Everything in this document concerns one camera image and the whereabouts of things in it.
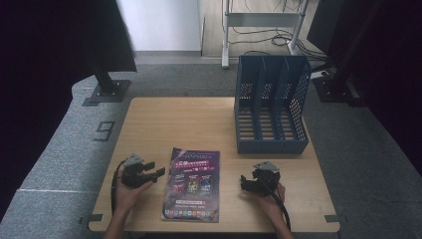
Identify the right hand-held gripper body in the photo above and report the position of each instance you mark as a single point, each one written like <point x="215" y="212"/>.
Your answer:
<point x="267" y="179"/>

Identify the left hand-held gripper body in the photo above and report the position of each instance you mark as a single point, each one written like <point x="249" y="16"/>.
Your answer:
<point x="132" y="176"/>

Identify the blue file organizer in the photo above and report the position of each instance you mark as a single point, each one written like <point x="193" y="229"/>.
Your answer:
<point x="272" y="147"/>

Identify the purple magazine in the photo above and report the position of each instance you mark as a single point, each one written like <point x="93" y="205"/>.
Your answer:
<point x="192" y="186"/>

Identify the person's left hand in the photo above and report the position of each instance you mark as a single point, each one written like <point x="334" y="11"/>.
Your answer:
<point x="127" y="198"/>

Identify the person's right hand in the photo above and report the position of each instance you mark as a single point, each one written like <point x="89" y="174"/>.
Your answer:
<point x="270" y="203"/>

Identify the white power strip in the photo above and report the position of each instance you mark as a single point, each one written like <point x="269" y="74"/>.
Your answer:
<point x="320" y="74"/>

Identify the black curtain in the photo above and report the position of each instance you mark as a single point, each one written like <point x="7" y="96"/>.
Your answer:
<point x="40" y="66"/>

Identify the white metal stand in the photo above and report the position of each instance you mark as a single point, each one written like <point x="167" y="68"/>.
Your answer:
<point x="262" y="19"/>

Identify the dark curtain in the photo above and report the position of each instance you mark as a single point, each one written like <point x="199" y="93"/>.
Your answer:
<point x="398" y="83"/>

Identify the black stand with base plate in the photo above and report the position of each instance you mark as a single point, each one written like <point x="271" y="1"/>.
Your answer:
<point x="331" y="90"/>
<point x="106" y="84"/>

